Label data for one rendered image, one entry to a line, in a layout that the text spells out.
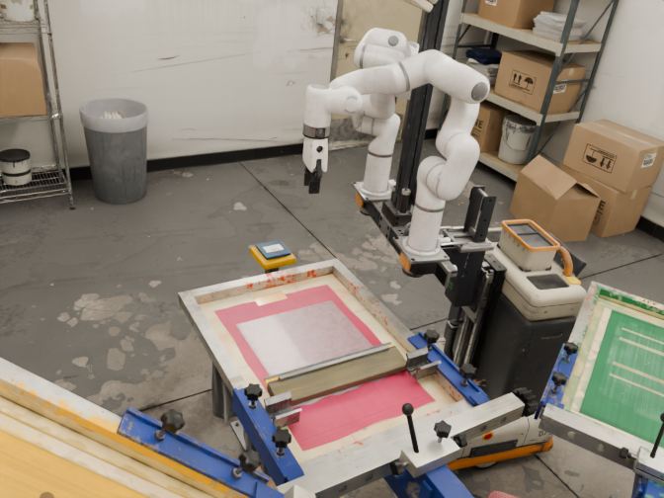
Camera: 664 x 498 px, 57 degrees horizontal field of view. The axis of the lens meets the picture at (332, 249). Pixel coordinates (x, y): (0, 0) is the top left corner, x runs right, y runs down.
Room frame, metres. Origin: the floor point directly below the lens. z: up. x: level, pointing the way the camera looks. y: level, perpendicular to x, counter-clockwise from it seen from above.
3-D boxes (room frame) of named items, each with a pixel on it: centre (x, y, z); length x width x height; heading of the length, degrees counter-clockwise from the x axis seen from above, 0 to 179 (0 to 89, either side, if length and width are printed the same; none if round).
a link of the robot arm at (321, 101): (1.63, 0.04, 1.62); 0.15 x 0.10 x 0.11; 111
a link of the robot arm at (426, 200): (1.76, -0.30, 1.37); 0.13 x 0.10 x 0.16; 21
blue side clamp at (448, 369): (1.34, -0.36, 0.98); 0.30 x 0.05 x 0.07; 33
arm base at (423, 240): (1.77, -0.31, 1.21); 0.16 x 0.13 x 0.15; 110
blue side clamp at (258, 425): (1.03, 0.11, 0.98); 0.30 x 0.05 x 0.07; 33
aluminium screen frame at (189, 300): (1.39, 0.01, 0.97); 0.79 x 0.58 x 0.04; 33
